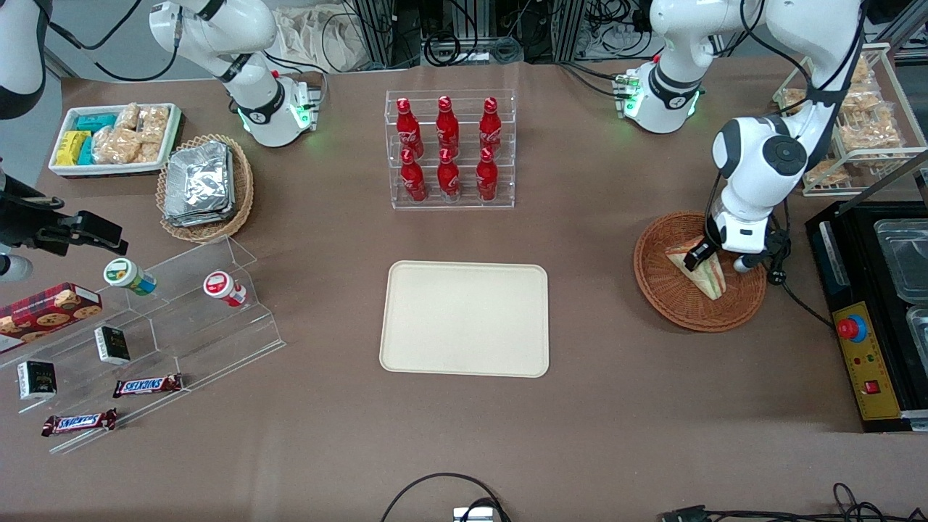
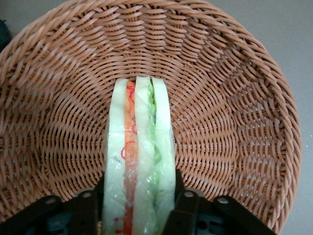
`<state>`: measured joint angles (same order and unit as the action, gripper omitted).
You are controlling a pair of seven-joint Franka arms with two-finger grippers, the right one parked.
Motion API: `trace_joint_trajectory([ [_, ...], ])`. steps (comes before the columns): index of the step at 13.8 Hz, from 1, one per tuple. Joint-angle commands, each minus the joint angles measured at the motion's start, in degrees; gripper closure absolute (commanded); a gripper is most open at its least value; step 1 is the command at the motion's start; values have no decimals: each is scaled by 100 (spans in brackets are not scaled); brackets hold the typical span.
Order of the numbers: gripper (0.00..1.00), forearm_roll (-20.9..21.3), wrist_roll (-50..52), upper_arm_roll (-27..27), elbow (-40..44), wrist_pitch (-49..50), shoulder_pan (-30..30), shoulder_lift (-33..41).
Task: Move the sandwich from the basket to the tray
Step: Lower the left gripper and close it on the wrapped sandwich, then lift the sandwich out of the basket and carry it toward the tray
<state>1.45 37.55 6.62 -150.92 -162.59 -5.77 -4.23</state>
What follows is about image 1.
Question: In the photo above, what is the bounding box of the black power cable with plug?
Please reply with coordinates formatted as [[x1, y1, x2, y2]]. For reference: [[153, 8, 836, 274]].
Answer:
[[765, 203, 834, 328]]

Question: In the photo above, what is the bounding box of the cream wire rack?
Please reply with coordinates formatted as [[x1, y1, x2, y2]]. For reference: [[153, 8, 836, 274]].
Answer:
[[772, 42, 928, 198]]

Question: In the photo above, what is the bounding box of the small black box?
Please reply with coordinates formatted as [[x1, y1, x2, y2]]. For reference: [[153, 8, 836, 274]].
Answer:
[[17, 360, 57, 401], [94, 326, 132, 365]]

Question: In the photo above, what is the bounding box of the yellow control panel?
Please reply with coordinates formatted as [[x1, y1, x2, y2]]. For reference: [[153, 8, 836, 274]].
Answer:
[[832, 300, 904, 422]]

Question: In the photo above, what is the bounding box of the aluminium frame post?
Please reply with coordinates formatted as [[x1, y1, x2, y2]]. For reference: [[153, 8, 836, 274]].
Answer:
[[551, 0, 589, 62], [354, 0, 398, 67]]

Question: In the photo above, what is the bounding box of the white rectangular snack tray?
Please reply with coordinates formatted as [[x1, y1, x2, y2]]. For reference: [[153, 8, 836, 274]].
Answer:
[[49, 103, 182, 178]]

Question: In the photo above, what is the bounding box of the cream plastic tray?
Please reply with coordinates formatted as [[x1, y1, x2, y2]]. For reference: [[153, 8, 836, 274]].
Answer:
[[378, 260, 550, 378]]

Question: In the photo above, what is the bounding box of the black cable with connector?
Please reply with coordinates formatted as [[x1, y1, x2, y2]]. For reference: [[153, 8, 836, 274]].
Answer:
[[660, 482, 928, 522]]

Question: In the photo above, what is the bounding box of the beige cloth bag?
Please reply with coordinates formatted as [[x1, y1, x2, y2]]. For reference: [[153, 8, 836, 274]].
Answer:
[[272, 4, 367, 73]]

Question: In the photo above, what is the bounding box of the black coiled cable bundle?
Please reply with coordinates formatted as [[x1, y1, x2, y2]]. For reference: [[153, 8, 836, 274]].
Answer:
[[423, 29, 465, 67]]

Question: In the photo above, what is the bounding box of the black looped cable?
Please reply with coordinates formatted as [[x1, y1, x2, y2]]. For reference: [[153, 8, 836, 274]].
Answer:
[[381, 473, 512, 522]]

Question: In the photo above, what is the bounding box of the Snickers chocolate bar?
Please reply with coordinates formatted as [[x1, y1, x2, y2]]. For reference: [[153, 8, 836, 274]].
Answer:
[[112, 373, 184, 399], [41, 408, 118, 437]]

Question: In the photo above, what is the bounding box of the red-lid yogurt cup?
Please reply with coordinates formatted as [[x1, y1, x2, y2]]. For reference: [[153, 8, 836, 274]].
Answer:
[[203, 270, 248, 307]]

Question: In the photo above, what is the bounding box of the green-lid yogurt cup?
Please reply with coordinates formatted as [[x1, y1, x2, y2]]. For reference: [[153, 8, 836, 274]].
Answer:
[[103, 257, 157, 297]]

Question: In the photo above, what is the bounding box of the silver foil packet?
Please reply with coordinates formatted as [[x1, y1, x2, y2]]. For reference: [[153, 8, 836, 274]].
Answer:
[[163, 207, 236, 228], [165, 141, 233, 217]]

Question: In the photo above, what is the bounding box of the brown round wicker basket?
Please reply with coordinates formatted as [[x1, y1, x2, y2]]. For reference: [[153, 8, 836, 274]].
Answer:
[[633, 210, 768, 334]]

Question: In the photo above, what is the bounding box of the red cola bottle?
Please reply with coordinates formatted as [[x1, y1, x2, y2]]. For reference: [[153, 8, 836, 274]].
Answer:
[[476, 147, 499, 202], [437, 147, 461, 201], [396, 97, 424, 157], [436, 95, 460, 154], [479, 96, 502, 153], [400, 149, 427, 202]]

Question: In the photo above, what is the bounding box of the yellow snack packet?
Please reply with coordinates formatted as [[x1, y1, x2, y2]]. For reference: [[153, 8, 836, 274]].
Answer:
[[57, 130, 92, 167]]

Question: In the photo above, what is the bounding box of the red plaid cookie box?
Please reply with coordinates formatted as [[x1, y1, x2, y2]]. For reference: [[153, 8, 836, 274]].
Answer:
[[0, 282, 103, 356]]

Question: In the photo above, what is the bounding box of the clear acrylic stepped shelf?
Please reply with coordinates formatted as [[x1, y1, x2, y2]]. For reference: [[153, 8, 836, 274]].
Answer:
[[0, 236, 287, 456]]

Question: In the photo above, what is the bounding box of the light tan wicker basket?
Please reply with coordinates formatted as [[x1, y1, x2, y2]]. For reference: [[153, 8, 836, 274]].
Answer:
[[156, 133, 254, 244]]

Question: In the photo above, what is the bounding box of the clear acrylic bottle rack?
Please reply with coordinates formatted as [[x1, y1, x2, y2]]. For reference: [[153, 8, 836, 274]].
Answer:
[[384, 88, 517, 211]]

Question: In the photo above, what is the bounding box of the black machine housing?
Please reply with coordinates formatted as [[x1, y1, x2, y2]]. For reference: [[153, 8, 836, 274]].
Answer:
[[806, 199, 928, 434]]

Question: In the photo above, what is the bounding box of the triangle sandwich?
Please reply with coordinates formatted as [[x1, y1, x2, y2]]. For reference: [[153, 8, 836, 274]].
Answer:
[[666, 243, 727, 300]]

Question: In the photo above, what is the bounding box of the clear plastic container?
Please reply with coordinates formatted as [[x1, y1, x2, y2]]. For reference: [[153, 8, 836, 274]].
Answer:
[[906, 304, 928, 379], [874, 217, 928, 304]]

